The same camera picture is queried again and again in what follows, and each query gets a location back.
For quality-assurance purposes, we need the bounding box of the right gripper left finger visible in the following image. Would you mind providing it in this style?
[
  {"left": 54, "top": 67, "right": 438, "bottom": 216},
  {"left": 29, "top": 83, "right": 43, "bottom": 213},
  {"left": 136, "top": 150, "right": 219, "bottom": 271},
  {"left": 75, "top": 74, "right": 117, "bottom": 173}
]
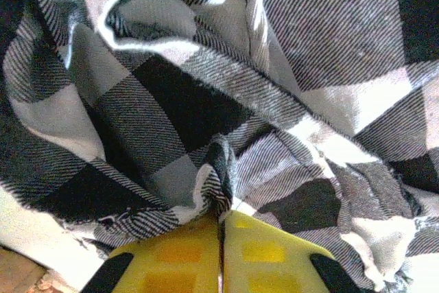
[{"left": 80, "top": 215, "right": 222, "bottom": 293}]

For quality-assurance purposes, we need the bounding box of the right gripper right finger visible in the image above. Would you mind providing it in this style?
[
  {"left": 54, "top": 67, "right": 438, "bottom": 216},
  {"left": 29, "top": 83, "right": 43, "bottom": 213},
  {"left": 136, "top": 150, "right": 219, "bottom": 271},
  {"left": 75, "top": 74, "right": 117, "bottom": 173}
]
[{"left": 219, "top": 210, "right": 373, "bottom": 293}]

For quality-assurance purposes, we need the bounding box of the black white checked shirt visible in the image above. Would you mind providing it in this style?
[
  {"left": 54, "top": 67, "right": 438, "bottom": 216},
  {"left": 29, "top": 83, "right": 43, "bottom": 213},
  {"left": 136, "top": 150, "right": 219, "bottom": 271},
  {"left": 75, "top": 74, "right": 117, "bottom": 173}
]
[{"left": 0, "top": 0, "right": 439, "bottom": 293}]

